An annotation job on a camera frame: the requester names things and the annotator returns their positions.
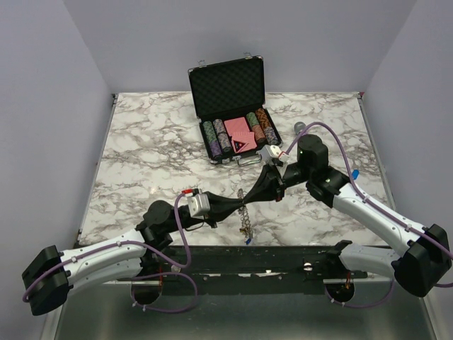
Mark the purple glitter toy microphone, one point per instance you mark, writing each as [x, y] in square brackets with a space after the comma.
[298, 127]

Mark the silver disc keyring holder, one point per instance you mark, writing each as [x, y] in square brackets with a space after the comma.
[246, 227]

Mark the black poker chip case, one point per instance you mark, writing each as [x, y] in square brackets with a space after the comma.
[228, 90]

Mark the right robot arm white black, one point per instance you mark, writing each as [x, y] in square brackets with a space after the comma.
[418, 256]

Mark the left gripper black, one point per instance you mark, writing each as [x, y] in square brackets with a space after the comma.
[221, 207]

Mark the pink playing card deck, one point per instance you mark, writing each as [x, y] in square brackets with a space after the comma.
[242, 137]

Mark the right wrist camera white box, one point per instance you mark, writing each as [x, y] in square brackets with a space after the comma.
[273, 155]

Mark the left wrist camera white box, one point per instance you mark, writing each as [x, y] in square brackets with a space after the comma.
[198, 203]

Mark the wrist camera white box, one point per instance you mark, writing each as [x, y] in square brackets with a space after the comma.
[198, 203]
[273, 155]

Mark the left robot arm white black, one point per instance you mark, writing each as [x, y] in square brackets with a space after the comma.
[54, 274]

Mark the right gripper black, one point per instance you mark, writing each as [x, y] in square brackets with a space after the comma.
[266, 187]

